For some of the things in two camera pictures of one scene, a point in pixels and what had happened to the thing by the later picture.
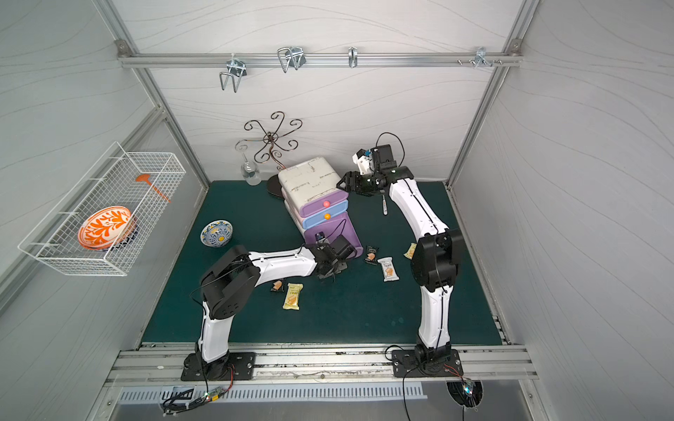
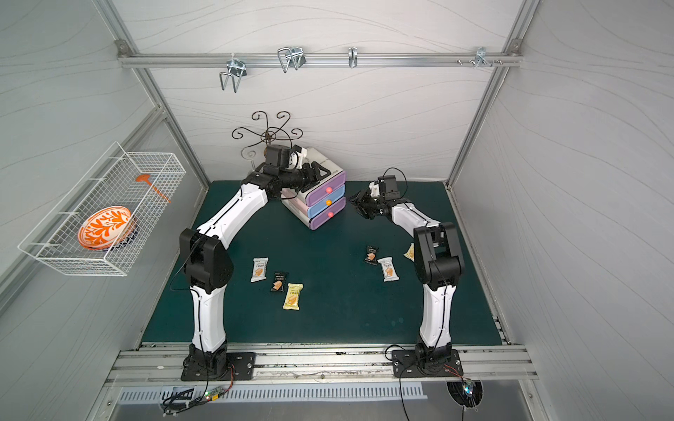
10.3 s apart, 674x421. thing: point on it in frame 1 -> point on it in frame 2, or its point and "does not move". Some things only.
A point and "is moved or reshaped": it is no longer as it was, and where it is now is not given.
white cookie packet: x=389 y=271 does not move
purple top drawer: x=323 y=203 -> x=332 y=185
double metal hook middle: x=295 y=55 does not move
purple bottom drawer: x=334 y=227 -> x=327 y=214
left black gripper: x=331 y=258 -> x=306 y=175
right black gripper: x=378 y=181 -> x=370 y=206
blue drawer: x=326 y=215 -> x=326 y=202
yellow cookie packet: x=411 y=251 does not move
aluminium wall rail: x=168 y=60 does not move
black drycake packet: x=371 y=255 does not move
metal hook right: x=481 y=57 does not move
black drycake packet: x=277 y=286 does not move
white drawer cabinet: x=304 y=183 is moved or reshaped
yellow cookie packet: x=292 y=296 does not move
